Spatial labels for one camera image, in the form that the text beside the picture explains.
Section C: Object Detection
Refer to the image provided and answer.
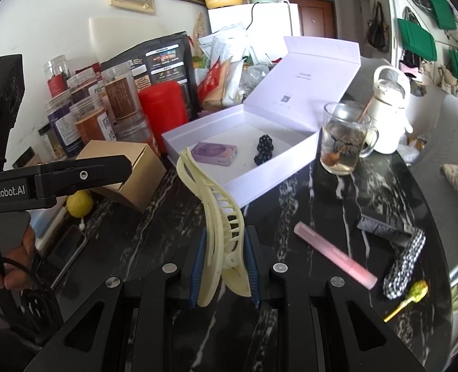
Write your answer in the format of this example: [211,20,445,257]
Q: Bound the green tote bag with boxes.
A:
[429,0,456,30]
[397,19,437,61]

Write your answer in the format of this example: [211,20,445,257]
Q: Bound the green tote bag middle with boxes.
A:
[397,19,437,61]

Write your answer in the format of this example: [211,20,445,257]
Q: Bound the purple small card case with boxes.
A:
[191,142,237,166]

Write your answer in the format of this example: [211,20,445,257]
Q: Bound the gold cardboard chocolate box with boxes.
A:
[78,140,166,212]

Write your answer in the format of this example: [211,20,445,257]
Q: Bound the yellow green lollipop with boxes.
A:
[383,281,429,322]

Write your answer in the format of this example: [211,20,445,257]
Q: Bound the black hanging handbag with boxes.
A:
[366,2,389,53]

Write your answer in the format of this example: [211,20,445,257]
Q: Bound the person's left hand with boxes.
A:
[0,223,37,291]

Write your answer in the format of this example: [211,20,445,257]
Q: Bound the glass mug with tea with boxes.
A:
[320,103,379,175]

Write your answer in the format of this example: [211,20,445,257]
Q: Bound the brown entrance door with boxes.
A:
[289,0,337,39]

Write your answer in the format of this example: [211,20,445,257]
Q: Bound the black polka dot scrunchie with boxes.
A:
[254,135,274,166]

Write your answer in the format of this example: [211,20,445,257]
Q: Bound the cream plastic hair claw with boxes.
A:
[176,149,251,307]

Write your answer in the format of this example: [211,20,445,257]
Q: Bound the red cylindrical canister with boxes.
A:
[138,81,189,154]

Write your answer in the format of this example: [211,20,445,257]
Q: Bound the black white gingham scrunchie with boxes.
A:
[382,228,426,300]

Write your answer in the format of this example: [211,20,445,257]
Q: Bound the clear jar blue label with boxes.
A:
[44,91,84,158]

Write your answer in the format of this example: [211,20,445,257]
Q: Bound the black smartphone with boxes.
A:
[37,225,88,290]

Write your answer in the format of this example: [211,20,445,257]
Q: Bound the red snack packet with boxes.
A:
[198,59,230,113]

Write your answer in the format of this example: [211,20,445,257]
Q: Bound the black cosmetic box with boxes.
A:
[356,212,415,247]

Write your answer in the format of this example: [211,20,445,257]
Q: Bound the black snack pouch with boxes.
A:
[100,31,200,121]

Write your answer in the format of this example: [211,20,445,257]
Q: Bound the white open gift box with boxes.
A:
[163,36,361,206]

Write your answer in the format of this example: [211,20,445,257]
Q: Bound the pink lip gloss tube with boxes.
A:
[294,222,377,290]

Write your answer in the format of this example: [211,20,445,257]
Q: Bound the green tote bag upper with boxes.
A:
[429,0,456,30]

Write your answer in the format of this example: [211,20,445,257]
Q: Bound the yellow lemon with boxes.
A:
[66,190,94,218]

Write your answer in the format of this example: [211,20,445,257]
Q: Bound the clear jar brown label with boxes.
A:
[101,61,140,122]

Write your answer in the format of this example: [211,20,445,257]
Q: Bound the grey leaf pattern chair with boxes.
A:
[410,95,458,286]

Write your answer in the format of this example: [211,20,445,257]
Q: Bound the white insulated water bottle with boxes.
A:
[367,65,413,155]

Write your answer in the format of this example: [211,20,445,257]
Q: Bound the white refrigerator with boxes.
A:
[208,0,302,57]

